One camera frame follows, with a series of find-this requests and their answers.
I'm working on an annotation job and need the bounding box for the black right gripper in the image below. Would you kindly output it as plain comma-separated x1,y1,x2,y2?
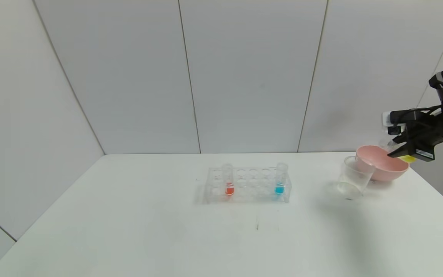
387,122,443,162

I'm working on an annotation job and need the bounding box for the test tube with yellow liquid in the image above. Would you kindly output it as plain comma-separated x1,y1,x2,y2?
379,138,417,164

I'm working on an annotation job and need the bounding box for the test tube with blue liquid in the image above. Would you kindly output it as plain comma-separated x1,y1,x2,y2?
275,163,288,196

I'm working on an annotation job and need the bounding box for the clear plastic beaker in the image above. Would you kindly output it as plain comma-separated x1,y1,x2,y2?
336,156,376,200

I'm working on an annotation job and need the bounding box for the clear plastic test tube rack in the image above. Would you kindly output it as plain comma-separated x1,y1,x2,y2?
203,167,292,204

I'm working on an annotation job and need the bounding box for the test tube with red liquid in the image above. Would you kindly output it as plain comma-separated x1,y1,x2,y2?
221,163,236,197

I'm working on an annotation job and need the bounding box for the pink bowl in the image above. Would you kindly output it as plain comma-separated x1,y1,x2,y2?
355,145,410,182

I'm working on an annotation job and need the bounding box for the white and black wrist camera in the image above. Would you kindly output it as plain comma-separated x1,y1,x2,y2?
382,110,418,127

